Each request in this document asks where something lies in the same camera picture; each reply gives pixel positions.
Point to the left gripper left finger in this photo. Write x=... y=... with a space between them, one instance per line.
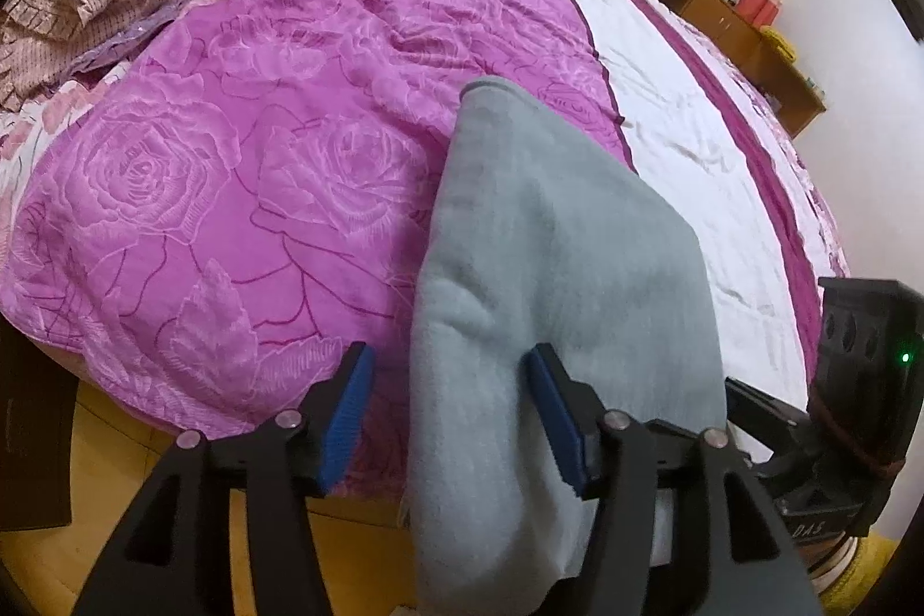
x=170 y=553

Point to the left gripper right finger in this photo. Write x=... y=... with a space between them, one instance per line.
x=681 y=527

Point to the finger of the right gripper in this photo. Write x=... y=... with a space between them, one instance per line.
x=762 y=416

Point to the grey pants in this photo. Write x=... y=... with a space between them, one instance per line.
x=538 y=235

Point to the dark brown bedside furniture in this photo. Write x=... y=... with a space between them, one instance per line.
x=37 y=403

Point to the purple white floral bedspread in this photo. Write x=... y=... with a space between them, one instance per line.
x=213 y=223

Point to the yellow object on cabinet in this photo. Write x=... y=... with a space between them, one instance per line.
x=779 y=43

